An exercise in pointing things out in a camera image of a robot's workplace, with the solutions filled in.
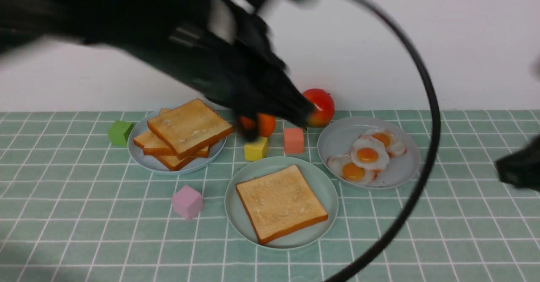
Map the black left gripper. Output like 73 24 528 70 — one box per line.
123 0 315 142

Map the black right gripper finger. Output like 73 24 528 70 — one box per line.
494 135 540 192

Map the toast slice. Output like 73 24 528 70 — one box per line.
154 155 196 171
235 165 329 245
133 108 212 158
147 98 233 160

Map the fried egg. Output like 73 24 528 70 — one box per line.
359 129 407 158
349 136 390 172
326 155 378 184

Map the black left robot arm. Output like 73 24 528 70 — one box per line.
0 0 314 127

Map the orange fruit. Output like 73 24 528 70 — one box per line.
240 113 276 138

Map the yellow foam cube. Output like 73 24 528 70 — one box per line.
244 136 268 162

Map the salmon foam cube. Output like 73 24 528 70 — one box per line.
283 127 305 155

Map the red pomegranate fruit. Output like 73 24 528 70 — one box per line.
302 88 335 128

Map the grey plate with eggs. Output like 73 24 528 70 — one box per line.
317 116 421 189

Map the green centre plate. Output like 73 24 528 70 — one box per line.
224 156 339 250

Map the pink foam cube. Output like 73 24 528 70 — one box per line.
171 185 204 220

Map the grey plate with toast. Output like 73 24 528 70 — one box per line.
127 111 227 176

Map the green foam cube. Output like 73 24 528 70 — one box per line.
108 120 134 146

